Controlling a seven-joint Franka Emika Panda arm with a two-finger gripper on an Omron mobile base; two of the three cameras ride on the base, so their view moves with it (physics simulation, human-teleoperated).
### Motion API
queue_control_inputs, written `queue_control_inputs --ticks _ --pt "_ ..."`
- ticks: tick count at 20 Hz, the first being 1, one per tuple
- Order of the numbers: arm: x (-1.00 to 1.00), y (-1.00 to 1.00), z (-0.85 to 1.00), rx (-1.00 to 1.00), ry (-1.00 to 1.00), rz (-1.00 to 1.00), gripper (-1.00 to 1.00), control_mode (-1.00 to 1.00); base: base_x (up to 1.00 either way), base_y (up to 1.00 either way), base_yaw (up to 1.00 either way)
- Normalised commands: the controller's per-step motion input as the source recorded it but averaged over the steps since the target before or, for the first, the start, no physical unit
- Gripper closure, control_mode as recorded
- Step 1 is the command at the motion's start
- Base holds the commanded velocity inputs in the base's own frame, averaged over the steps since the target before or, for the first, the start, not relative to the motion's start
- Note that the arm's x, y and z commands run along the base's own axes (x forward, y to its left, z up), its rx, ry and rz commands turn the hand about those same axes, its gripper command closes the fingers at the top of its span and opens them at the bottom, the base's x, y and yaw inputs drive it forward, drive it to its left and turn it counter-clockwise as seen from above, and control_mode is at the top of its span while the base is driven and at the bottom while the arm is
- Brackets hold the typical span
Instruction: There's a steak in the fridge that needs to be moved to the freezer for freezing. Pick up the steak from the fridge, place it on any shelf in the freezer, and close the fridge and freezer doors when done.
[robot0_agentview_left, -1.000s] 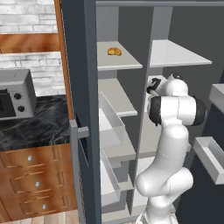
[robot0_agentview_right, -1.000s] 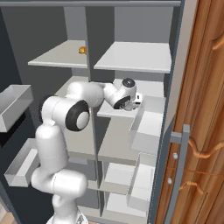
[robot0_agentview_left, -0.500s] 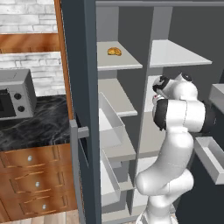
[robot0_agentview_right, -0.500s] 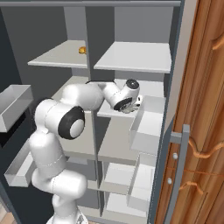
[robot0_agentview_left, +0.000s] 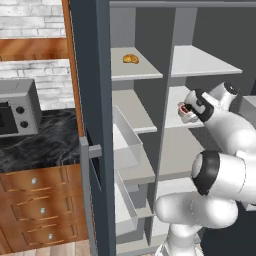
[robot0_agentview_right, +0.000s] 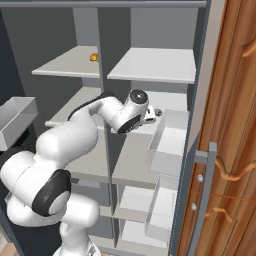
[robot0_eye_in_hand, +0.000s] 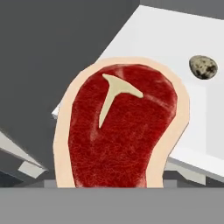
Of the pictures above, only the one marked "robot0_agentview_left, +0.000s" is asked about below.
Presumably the grey microwave oven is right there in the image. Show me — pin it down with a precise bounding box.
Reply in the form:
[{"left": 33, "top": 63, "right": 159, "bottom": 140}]
[{"left": 0, "top": 78, "right": 43, "bottom": 139}]

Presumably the grey fridge shelf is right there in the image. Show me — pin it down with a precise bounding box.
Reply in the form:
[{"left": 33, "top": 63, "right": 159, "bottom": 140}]
[
  {"left": 157, "top": 127, "right": 205, "bottom": 182},
  {"left": 165, "top": 85, "right": 206, "bottom": 130},
  {"left": 170, "top": 44, "right": 244, "bottom": 79}
]

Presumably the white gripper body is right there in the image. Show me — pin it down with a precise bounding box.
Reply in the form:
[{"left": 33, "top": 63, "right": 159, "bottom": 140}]
[{"left": 183, "top": 89, "right": 204, "bottom": 114}]

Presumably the red and white steak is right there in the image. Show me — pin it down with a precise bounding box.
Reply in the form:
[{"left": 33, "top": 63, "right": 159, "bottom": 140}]
[{"left": 177, "top": 101, "right": 200, "bottom": 125}]

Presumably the wooden wall shelf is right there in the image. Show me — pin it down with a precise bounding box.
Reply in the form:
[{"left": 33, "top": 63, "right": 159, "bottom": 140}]
[{"left": 0, "top": 37, "right": 70, "bottom": 63}]

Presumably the wooden side panel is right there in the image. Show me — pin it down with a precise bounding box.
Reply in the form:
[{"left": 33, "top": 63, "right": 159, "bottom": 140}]
[{"left": 61, "top": 0, "right": 85, "bottom": 138}]

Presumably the dark grey freezer door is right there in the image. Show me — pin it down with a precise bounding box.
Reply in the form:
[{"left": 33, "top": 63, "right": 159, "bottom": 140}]
[{"left": 68, "top": 0, "right": 117, "bottom": 256}]

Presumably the grey freezer door handle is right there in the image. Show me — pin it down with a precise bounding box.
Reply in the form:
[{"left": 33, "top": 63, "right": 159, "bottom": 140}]
[{"left": 79, "top": 135, "right": 103, "bottom": 256}]

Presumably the grey freezer door bin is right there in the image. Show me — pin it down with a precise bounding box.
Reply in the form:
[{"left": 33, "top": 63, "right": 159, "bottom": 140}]
[
  {"left": 114, "top": 169, "right": 140, "bottom": 236},
  {"left": 112, "top": 104, "right": 145, "bottom": 172}
]

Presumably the grey freezer shelf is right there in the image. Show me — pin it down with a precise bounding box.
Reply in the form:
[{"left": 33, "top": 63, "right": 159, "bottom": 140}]
[
  {"left": 112, "top": 89, "right": 158, "bottom": 135},
  {"left": 117, "top": 133, "right": 157, "bottom": 186},
  {"left": 110, "top": 46, "right": 164, "bottom": 82}
]

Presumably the wooden drawer front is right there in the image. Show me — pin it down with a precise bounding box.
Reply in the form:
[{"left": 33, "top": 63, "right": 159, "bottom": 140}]
[
  {"left": 20, "top": 219, "right": 90, "bottom": 248},
  {"left": 0, "top": 164, "right": 83, "bottom": 195},
  {"left": 9, "top": 192, "right": 86, "bottom": 222}
]

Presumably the grey fridge freezer cabinet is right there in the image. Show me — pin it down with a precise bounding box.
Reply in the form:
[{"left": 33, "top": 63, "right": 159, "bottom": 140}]
[{"left": 108, "top": 0, "right": 256, "bottom": 256}]

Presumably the orange brown bread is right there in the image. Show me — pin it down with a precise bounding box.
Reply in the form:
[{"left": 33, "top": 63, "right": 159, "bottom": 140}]
[{"left": 122, "top": 53, "right": 140, "bottom": 65}]

